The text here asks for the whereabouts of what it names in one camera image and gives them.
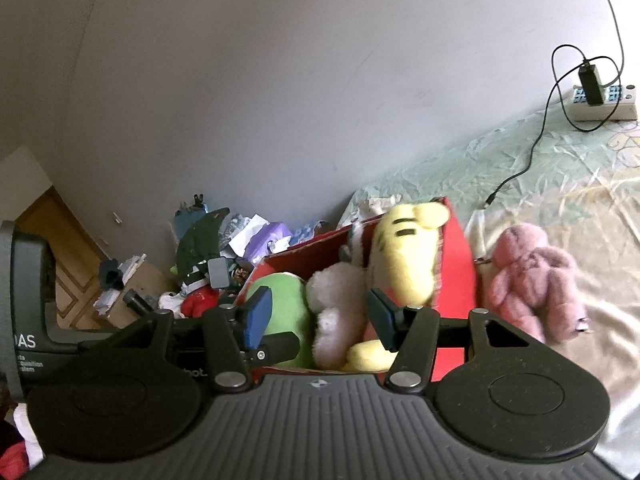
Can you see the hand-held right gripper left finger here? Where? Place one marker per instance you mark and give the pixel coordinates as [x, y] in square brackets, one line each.
[257, 317]

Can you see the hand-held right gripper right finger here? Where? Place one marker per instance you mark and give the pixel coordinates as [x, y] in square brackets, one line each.
[382, 317]

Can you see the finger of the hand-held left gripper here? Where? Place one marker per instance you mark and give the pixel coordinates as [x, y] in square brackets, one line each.
[275, 347]
[222, 272]

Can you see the green plush toy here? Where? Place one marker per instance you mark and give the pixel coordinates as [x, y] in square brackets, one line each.
[285, 305]

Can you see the white plush toy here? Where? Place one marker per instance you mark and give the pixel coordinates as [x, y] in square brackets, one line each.
[335, 290]

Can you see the yellow plush toy pink shirt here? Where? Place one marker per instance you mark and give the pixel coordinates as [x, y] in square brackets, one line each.
[405, 260]

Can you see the red cardboard box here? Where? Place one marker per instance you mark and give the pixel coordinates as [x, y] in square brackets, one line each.
[457, 260]

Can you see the dark green cloth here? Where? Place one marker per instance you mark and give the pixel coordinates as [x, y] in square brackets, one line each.
[200, 245]

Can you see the red white cloth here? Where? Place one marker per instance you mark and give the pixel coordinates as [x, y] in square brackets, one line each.
[200, 302]

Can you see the wooden door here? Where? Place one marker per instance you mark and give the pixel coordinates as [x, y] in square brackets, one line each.
[75, 280]

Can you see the small black object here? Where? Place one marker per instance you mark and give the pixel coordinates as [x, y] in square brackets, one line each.
[110, 275]

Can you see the white papers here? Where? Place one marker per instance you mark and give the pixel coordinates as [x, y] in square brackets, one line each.
[125, 272]

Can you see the person's red white clothing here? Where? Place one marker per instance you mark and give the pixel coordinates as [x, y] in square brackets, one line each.
[15, 450]

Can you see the pink plush bear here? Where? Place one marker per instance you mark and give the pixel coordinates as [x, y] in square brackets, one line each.
[530, 275]

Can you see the printed bed sheet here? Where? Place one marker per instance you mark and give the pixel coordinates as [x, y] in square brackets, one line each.
[575, 200]

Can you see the white power strip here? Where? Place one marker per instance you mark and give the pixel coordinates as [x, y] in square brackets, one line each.
[617, 111]

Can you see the black charger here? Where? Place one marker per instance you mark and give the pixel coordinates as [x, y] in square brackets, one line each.
[592, 85]

